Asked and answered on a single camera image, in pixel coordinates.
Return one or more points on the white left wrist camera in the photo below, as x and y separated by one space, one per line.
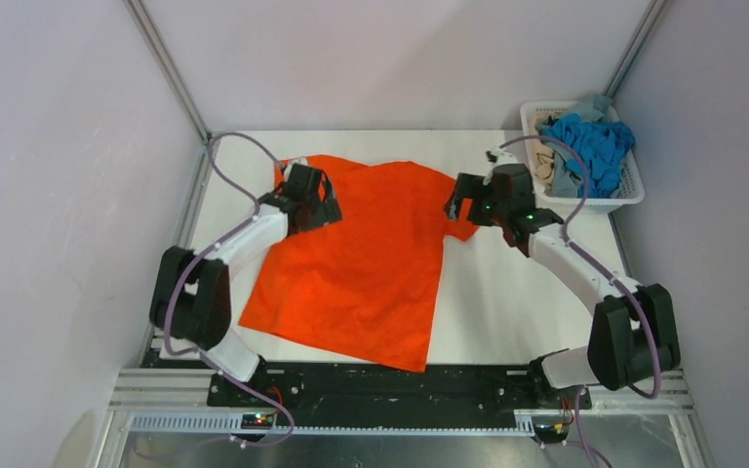
289 165

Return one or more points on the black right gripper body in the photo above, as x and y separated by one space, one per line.
490 210

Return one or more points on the beige t shirt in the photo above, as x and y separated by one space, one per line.
544 167

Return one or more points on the aluminium base frame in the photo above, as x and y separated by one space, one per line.
173 400

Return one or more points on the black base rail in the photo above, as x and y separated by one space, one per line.
347 397

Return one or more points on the right aluminium frame post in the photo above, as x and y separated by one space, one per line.
649 22

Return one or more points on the right controller board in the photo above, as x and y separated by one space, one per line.
548 435

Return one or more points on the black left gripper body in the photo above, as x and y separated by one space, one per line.
311 203

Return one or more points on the controller board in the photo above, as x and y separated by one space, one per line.
548 435
257 421

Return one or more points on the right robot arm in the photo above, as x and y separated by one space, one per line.
633 338

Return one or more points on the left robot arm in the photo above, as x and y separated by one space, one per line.
191 299

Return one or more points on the left aluminium frame post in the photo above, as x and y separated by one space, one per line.
158 48

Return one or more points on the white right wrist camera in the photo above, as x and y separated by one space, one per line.
499 157

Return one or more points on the orange t shirt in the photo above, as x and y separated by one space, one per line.
365 286

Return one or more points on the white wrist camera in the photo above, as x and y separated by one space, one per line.
289 165
499 157

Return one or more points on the white plastic laundry basket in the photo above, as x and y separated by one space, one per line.
631 189

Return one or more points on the blue t shirt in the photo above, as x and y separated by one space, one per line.
601 146

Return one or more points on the aluminium frame post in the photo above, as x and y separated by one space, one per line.
158 48
649 22

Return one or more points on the left controller board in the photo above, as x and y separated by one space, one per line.
257 421

